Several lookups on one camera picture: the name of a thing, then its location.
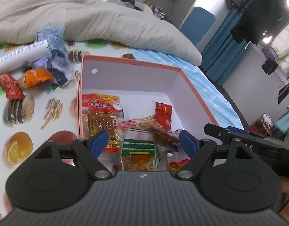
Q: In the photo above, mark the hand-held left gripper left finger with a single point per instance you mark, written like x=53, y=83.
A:
x=98, y=142

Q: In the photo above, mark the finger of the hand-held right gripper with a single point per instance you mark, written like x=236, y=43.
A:
x=215, y=130

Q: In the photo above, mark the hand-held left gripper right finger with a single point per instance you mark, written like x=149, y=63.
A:
x=188, y=143

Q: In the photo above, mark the red oval-label snack packet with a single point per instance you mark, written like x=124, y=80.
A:
x=99, y=113

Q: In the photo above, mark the shiny red snack packet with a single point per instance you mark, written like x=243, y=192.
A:
x=163, y=113

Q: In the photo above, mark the green-topped snack packet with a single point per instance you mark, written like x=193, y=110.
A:
x=138, y=150

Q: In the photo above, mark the brown tofu snack packet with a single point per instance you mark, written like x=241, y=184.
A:
x=139, y=123

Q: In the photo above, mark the pink cardboard box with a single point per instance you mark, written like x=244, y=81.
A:
x=135, y=80

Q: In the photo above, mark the person's right forearm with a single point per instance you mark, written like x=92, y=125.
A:
x=288, y=188

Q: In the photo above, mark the red suitcase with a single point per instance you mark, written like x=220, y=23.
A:
x=257, y=124

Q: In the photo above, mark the teal cloth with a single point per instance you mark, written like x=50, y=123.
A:
x=285, y=122

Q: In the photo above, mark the black stand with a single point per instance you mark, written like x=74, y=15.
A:
x=285, y=91

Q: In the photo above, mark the fruit print sheet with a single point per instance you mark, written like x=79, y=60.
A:
x=38, y=91

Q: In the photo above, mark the blue curtain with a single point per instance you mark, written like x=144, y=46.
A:
x=219, y=51

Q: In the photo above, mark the blue grey crumpled wrapper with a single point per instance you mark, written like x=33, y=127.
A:
x=59, y=68

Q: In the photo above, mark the dark hanging bag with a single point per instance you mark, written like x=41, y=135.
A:
x=270, y=63

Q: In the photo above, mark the orange snack packet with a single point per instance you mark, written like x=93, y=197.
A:
x=36, y=77

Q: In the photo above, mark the plain red snack packet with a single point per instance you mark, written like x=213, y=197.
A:
x=11, y=87

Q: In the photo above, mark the white puffer jacket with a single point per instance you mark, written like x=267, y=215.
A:
x=285, y=47

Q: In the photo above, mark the blue chair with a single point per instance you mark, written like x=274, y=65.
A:
x=198, y=23

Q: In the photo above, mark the light blue plastic wrapper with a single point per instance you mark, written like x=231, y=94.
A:
x=50, y=35

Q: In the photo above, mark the white tube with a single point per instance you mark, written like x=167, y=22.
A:
x=19, y=55

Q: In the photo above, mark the grey duvet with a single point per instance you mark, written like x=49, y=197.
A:
x=99, y=21

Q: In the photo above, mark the black hanging jacket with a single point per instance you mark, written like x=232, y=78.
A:
x=259, y=9

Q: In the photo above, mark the row of small bottles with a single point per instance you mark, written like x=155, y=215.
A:
x=159, y=11

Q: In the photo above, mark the dark cloth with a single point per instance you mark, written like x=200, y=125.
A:
x=128, y=0

